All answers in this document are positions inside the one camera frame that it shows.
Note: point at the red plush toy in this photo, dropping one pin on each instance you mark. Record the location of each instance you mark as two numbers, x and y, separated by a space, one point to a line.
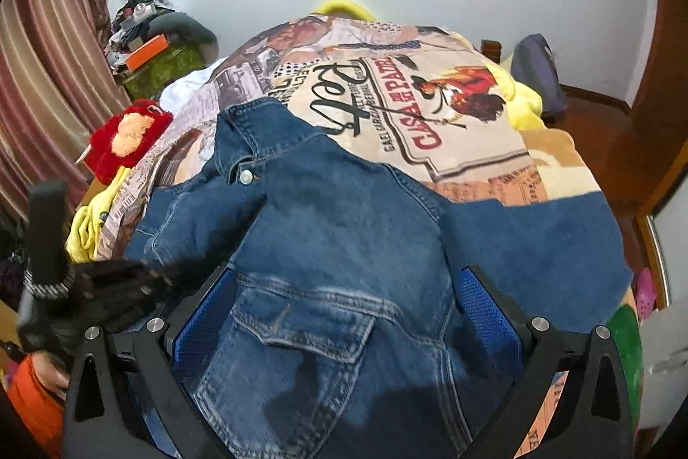
125 139

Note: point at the yellow garment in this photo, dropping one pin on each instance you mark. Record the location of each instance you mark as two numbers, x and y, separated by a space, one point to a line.
89 219

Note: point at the grey-blue backpack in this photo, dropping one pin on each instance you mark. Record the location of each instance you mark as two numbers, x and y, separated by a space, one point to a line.
533 64

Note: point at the pink clog shoe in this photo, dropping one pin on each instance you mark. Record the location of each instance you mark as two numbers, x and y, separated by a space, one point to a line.
646 295

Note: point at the printed newspaper-pattern blanket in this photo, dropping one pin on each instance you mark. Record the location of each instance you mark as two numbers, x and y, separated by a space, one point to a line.
357 82

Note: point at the dark clothes pile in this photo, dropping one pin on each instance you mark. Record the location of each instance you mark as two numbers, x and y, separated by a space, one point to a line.
139 21

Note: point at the striped pink curtain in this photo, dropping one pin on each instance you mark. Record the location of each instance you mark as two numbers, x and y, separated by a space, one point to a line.
56 90

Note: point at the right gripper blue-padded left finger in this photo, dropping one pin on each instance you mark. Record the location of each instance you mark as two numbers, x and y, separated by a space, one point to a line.
130 393

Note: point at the left hand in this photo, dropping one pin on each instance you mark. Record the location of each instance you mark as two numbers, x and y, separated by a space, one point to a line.
51 374

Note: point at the green patterned storage box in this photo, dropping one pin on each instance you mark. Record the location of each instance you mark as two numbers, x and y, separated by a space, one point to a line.
149 80

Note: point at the blue denim jacket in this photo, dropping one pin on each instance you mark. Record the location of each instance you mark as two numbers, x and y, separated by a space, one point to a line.
338 333

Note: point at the orange sleeve left forearm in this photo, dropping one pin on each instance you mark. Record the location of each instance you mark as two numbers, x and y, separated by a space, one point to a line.
41 411

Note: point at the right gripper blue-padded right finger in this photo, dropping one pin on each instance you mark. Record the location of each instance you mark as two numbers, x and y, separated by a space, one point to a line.
593 418

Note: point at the orange box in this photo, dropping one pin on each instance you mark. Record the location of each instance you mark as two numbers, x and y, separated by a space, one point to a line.
146 52

